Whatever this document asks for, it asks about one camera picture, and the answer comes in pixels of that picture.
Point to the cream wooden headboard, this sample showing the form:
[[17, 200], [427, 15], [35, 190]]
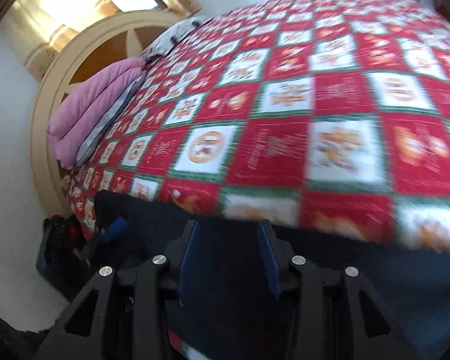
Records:
[[114, 38]]

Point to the pink folded quilt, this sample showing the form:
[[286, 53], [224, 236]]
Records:
[[79, 113]]

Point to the yellow curtain left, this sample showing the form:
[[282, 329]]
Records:
[[37, 30]]

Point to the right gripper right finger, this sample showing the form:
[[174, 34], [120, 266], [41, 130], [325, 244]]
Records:
[[336, 314]]

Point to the black pants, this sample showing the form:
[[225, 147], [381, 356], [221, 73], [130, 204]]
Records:
[[230, 289]]

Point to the white floral pillow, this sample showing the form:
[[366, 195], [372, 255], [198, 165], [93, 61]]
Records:
[[165, 42]]

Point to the red patchwork bedspread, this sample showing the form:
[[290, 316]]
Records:
[[327, 115]]

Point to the grey patterned pillow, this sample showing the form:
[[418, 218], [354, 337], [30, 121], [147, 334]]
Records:
[[92, 140]]

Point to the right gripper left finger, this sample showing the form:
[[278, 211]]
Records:
[[123, 314]]

